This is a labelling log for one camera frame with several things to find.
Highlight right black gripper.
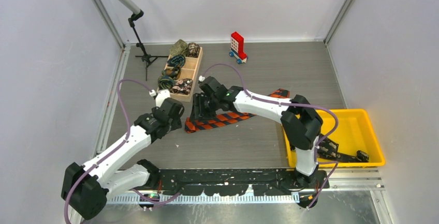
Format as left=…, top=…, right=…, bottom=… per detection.
left=190, top=93, right=221, bottom=122

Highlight orange navy striped tie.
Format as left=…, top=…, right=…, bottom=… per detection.
left=184, top=88, right=291, bottom=133

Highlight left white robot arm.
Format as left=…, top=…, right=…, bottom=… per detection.
left=61, top=97, right=184, bottom=223

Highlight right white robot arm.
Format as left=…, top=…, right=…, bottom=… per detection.
left=188, top=76, right=323, bottom=188

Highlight black pink floral rolled tie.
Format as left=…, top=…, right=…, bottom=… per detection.
left=170, top=78, right=193, bottom=95

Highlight navy yellow rolled tie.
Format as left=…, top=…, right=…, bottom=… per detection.
left=157, top=75, right=175, bottom=90

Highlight wooden compartment tray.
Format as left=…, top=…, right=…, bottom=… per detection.
left=164, top=47, right=203, bottom=102

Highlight dark green rolled tie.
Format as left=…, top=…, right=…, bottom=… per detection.
left=162, top=66, right=181, bottom=80

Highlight teal navy rolled tie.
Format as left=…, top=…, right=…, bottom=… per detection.
left=167, top=54, right=186, bottom=68

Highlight brown floral rolled tie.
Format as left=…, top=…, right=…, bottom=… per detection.
left=186, top=42, right=201, bottom=58

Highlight black microphone stand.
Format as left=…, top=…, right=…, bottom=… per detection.
left=128, top=10, right=167, bottom=81

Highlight olive green rolled tie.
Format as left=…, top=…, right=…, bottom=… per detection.
left=169, top=39, right=188, bottom=57

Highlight red toy block car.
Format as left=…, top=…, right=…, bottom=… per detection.
left=229, top=32, right=248, bottom=64

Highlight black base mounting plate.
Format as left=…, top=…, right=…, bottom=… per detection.
left=144, top=169, right=329, bottom=196

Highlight yellow plastic bin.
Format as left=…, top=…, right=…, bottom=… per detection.
left=283, top=109, right=386, bottom=169

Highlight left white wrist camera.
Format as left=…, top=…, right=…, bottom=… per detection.
left=149, top=89, right=170, bottom=107

